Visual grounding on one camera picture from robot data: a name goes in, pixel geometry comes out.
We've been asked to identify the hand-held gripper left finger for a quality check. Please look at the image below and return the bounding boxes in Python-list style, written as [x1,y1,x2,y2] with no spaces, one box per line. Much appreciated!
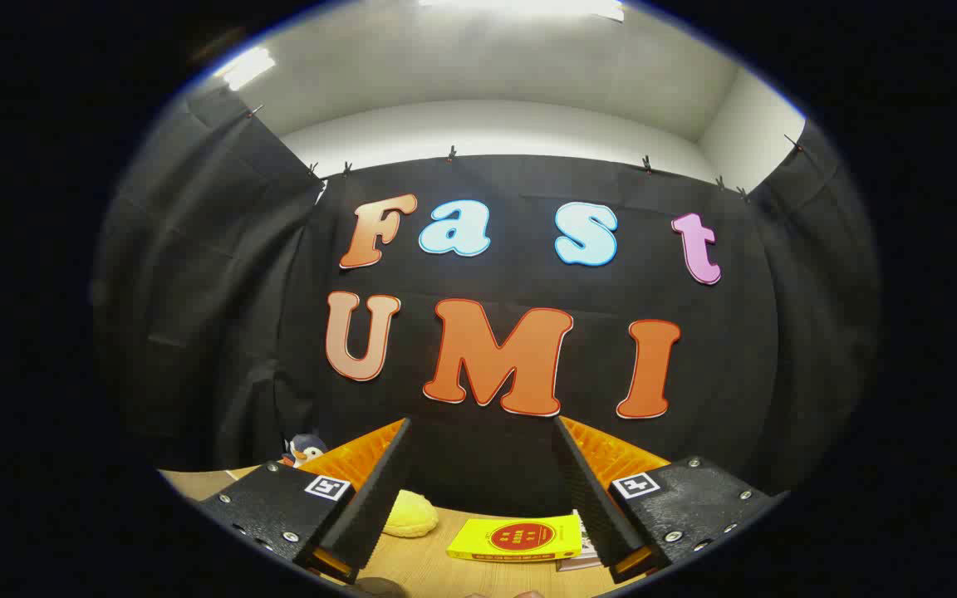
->
[196,417,413,585]

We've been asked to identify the yellow book red circle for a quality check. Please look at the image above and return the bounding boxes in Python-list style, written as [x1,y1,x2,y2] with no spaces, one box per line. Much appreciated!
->
[446,513,584,562]

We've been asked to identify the white illustrated book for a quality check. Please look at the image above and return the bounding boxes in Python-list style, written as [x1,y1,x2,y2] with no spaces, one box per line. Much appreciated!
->
[574,510,604,559]

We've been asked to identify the ceiling light panel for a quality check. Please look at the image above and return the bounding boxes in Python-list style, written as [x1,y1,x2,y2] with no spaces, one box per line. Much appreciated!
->
[214,46,277,91]
[419,0,626,22]

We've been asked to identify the penguin plush toy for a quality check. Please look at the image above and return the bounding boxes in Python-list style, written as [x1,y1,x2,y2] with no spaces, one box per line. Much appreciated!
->
[282,434,328,468]

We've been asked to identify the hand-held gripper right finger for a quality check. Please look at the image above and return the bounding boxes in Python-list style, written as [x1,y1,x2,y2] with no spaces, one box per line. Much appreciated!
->
[552,415,788,585]

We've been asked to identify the yellow round plush bun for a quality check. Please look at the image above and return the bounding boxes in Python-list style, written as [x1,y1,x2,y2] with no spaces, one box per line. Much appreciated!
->
[383,490,439,538]

